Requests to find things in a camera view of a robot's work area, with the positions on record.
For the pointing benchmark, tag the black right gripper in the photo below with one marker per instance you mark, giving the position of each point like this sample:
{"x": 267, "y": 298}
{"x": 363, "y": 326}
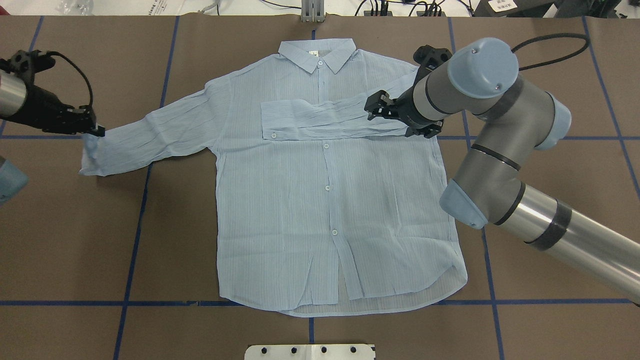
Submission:
{"x": 406, "y": 111}

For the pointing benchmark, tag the light blue button-up shirt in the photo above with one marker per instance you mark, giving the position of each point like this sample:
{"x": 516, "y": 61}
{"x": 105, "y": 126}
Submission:
{"x": 320, "y": 211}

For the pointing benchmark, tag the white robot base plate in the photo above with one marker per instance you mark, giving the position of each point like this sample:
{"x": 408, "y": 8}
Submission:
{"x": 338, "y": 351}

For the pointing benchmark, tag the grey aluminium post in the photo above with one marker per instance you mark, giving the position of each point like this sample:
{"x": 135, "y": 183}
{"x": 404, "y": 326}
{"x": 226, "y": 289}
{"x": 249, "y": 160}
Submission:
{"x": 313, "y": 11}

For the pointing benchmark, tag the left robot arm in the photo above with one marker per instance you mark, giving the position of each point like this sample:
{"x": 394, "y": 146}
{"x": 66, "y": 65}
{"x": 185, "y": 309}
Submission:
{"x": 90, "y": 143}

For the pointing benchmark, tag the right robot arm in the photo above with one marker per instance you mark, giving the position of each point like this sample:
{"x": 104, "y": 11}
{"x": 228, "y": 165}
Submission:
{"x": 484, "y": 79}

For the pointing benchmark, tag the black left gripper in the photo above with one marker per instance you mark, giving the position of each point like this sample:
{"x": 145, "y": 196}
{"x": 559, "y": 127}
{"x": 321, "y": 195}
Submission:
{"x": 41, "y": 111}

